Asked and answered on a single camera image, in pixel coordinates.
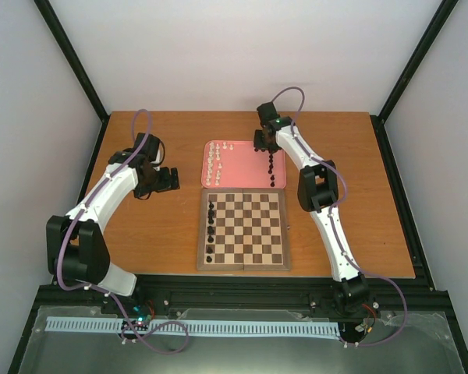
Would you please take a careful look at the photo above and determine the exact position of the light blue cable duct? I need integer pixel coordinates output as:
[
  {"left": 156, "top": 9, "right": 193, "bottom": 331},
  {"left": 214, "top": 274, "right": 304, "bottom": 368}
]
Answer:
[{"left": 44, "top": 316, "right": 340, "bottom": 340}]

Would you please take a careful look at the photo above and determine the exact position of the wooden chessboard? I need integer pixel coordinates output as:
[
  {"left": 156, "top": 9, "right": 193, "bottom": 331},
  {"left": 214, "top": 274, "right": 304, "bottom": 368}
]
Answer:
[{"left": 197, "top": 189, "right": 291, "bottom": 271}]

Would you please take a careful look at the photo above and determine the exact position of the pink plastic tray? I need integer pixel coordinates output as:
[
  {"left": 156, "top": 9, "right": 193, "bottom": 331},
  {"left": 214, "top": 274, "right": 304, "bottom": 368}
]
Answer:
[{"left": 200, "top": 139, "right": 286, "bottom": 189}]

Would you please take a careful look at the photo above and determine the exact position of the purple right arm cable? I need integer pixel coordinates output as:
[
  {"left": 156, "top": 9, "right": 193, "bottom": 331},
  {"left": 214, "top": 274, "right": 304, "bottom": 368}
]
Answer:
[{"left": 272, "top": 86, "right": 409, "bottom": 348}]

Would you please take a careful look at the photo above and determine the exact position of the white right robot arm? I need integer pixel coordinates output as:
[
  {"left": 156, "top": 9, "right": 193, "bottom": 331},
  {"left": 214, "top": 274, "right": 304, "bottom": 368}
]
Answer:
[{"left": 253, "top": 102, "right": 369, "bottom": 316}]

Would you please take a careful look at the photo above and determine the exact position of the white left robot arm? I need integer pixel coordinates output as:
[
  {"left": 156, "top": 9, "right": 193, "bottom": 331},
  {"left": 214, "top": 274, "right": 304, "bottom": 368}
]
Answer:
[{"left": 46, "top": 133, "right": 179, "bottom": 314}]

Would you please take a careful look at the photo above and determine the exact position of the black aluminium frame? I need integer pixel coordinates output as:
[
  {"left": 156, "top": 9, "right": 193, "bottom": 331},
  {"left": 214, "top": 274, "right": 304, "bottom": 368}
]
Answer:
[{"left": 9, "top": 1, "right": 468, "bottom": 373}]

